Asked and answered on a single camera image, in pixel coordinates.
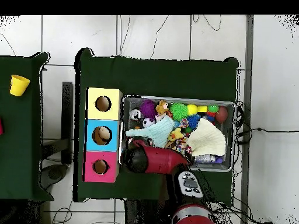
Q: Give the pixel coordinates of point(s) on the cream knitted cloth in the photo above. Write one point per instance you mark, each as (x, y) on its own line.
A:
(206, 137)

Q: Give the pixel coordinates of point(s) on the silver drink can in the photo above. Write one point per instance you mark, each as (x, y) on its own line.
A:
(135, 114)

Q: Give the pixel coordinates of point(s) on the green koosh ball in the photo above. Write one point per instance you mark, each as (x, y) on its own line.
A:
(179, 111)

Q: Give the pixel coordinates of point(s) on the black stand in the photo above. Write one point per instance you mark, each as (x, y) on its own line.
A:
(67, 116)

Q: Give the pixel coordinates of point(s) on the purple spiky ball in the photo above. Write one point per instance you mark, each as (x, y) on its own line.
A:
(148, 109)

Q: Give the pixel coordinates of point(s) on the yellow plastic cup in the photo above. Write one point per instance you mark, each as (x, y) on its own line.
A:
(18, 86)

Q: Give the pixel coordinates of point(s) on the brown red ball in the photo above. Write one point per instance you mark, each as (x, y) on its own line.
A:
(221, 114)

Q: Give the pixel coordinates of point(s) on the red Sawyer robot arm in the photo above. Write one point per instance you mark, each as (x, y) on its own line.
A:
(163, 161)

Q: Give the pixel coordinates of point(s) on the pink cup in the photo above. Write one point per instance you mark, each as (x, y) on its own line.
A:
(1, 127)

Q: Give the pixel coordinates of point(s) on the yellow plush duck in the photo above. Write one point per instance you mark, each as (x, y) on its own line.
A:
(175, 135)

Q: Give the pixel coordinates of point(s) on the yellow smooth ball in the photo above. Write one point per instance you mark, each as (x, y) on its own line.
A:
(192, 109)

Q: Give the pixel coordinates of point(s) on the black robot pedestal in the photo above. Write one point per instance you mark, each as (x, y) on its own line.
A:
(132, 213)

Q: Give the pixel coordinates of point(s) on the silver mesh bin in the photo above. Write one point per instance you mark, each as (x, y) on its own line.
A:
(230, 149)

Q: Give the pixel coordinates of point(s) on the dark green side-table cloth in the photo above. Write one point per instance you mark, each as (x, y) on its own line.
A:
(21, 140)

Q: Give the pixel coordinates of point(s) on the dark green table cloth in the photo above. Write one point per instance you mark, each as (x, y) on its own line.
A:
(163, 77)

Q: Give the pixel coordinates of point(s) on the blue koosh ball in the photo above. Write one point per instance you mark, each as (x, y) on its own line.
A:
(193, 121)

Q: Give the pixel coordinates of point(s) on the mint green knitted cloth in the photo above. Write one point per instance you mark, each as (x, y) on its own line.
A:
(158, 133)

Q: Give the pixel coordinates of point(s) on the wooden three-hole box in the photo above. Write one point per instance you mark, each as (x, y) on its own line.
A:
(102, 115)

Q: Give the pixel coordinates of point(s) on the toy soccer ball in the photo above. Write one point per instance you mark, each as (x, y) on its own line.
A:
(147, 123)

